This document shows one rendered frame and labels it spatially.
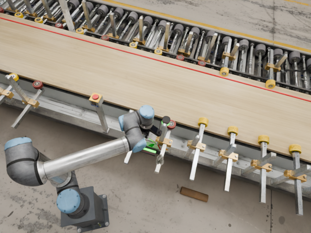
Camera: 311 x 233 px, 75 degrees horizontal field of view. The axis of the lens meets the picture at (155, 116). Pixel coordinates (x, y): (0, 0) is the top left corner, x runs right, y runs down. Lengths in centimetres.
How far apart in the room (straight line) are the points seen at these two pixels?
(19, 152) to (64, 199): 59
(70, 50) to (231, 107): 167
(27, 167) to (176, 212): 170
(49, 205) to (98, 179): 54
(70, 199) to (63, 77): 108
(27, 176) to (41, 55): 150
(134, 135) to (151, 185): 138
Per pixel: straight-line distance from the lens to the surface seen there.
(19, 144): 118
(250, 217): 268
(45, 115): 216
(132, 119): 118
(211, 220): 251
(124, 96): 185
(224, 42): 266
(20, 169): 112
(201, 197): 243
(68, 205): 161
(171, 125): 171
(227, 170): 162
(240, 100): 205
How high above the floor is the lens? 239
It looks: 59 degrees down
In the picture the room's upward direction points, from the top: 7 degrees clockwise
